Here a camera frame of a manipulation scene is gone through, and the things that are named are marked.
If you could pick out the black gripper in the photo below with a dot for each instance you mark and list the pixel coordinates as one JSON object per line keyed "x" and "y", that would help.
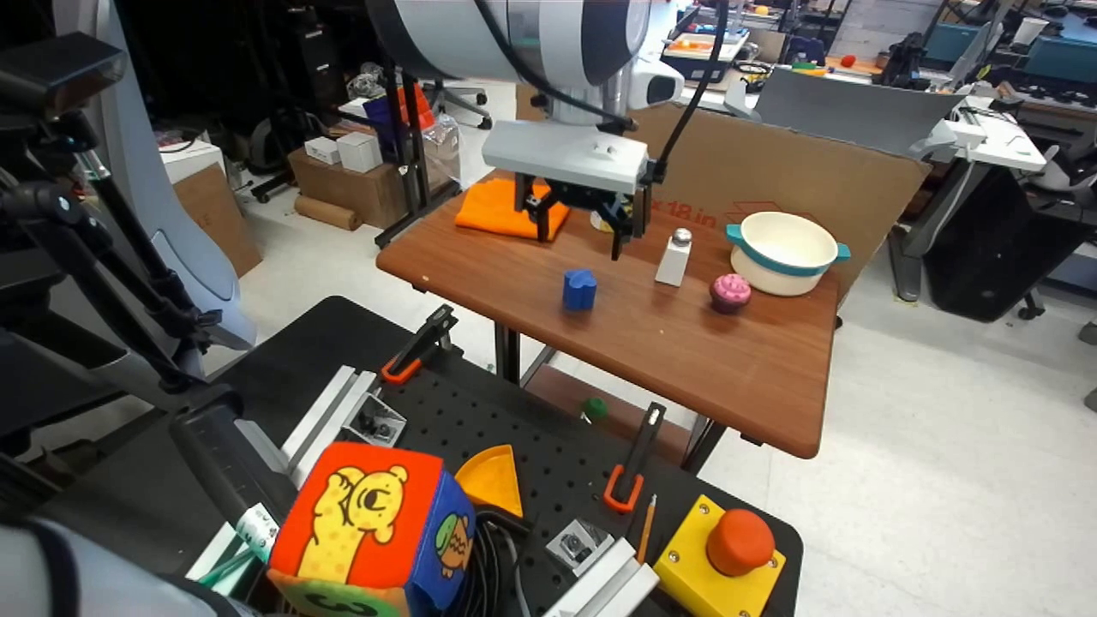
{"x": 583, "y": 200}

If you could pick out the blue small cup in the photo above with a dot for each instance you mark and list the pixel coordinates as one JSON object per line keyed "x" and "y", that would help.
{"x": 580, "y": 288}

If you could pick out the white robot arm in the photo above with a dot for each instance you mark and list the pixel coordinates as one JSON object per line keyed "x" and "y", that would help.
{"x": 550, "y": 38}

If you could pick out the white bowl with teal rim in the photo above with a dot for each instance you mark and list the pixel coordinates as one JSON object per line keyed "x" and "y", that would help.
{"x": 788, "y": 262}

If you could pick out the plush cube with bear print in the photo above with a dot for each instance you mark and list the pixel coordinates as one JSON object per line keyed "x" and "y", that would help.
{"x": 354, "y": 537}

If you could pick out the orange folded cloth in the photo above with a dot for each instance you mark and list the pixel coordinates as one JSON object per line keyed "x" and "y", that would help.
{"x": 484, "y": 210}

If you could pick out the white salt shaker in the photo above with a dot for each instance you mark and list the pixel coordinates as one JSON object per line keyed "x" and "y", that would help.
{"x": 674, "y": 262}

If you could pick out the black table leg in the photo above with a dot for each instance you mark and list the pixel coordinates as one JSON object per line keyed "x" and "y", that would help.
{"x": 702, "y": 442}
{"x": 509, "y": 353}

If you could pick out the black office chair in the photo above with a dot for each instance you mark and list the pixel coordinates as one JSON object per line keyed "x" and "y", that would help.
{"x": 466, "y": 104}

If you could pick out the pink toy cupcake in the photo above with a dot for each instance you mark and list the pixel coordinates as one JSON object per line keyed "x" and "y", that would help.
{"x": 731, "y": 292}

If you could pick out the brown wooden base board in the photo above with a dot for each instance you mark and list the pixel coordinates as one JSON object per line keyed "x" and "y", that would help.
{"x": 571, "y": 397}

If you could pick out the black pole stand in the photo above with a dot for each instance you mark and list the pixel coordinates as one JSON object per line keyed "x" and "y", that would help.
{"x": 410, "y": 150}

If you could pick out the small green ball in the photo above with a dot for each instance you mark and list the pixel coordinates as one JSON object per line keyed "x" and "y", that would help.
{"x": 595, "y": 410}

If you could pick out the brown cardboard backboard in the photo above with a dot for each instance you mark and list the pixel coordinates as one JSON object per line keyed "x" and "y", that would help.
{"x": 777, "y": 159}

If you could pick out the black box with orange top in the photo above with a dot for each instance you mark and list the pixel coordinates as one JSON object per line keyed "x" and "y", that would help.
{"x": 706, "y": 48}

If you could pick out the open brown cardboard box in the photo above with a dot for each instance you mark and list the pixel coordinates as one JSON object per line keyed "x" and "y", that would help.
{"x": 354, "y": 191}

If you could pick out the orange wedge block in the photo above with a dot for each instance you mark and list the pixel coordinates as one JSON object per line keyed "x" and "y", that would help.
{"x": 493, "y": 482}

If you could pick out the black and white tag card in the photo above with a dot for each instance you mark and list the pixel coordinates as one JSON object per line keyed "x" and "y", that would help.
{"x": 575, "y": 545}
{"x": 373, "y": 418}

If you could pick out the grey office partition panel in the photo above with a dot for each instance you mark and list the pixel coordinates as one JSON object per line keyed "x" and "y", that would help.
{"x": 859, "y": 113}

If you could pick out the wooden pencil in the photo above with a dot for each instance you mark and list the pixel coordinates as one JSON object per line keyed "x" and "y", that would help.
{"x": 647, "y": 528}

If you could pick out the aluminium extrusion bar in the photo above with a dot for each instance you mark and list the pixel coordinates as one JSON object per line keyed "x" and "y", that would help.
{"x": 331, "y": 418}
{"x": 605, "y": 585}

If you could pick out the cardboard box with white top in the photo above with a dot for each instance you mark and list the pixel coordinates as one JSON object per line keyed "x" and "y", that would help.
{"x": 217, "y": 218}

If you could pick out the yellow emergency stop button box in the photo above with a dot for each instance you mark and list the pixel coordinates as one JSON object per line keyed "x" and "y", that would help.
{"x": 702, "y": 577}

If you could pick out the white desk with papers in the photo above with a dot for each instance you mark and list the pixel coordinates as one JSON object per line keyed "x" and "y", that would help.
{"x": 981, "y": 138}

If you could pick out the pale blue fabric cover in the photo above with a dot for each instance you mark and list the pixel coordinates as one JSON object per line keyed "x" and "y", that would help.
{"x": 147, "y": 192}

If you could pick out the white bar with green strips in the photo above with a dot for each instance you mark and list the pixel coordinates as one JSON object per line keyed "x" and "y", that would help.
{"x": 235, "y": 550}

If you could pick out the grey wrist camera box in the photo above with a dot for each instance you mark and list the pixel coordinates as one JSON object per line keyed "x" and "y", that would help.
{"x": 567, "y": 156}

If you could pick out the black camera tripod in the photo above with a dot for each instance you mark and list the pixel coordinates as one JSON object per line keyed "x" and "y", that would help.
{"x": 68, "y": 241}

